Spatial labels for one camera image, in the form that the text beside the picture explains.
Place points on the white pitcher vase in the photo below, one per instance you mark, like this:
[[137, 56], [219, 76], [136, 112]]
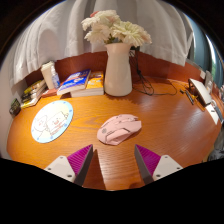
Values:
[[118, 71]]

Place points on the round cartoon print mouse pad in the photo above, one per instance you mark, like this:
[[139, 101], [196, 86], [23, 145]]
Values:
[[51, 121]]

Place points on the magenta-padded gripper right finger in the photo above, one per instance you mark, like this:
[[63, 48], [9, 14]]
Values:
[[166, 165]]

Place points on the black spine book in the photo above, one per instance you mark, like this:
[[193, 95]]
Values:
[[30, 94]]

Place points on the white flower bouquet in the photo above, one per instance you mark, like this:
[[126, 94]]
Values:
[[116, 28]]

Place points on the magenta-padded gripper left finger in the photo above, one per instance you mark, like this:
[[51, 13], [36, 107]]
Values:
[[60, 165]]

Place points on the white flat device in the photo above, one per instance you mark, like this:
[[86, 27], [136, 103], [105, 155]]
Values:
[[201, 91]]

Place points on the pink computer mouse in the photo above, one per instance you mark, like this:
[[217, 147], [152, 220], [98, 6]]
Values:
[[118, 129]]

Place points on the dark green mug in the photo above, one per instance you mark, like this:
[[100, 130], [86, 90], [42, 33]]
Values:
[[15, 107]]

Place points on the white spine book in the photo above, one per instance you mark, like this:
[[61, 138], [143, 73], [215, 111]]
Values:
[[31, 98]]

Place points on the black pen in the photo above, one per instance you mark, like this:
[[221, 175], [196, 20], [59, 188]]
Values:
[[188, 96]]

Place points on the yellow black cover book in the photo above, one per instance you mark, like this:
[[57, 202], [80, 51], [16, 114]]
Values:
[[34, 86]]

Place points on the orange cover book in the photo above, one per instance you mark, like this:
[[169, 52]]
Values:
[[96, 81]]

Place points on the dark framed window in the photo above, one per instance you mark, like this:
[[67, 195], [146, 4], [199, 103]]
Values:
[[200, 56]]

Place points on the thick yellow white book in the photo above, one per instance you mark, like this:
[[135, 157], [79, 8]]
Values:
[[30, 102]]

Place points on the red-brown flat book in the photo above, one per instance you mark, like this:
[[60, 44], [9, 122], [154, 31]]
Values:
[[49, 92]]

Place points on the blue cover book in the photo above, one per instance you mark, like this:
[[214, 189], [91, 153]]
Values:
[[74, 81]]

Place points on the white curtain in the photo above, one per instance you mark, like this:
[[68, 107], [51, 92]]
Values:
[[53, 33]]

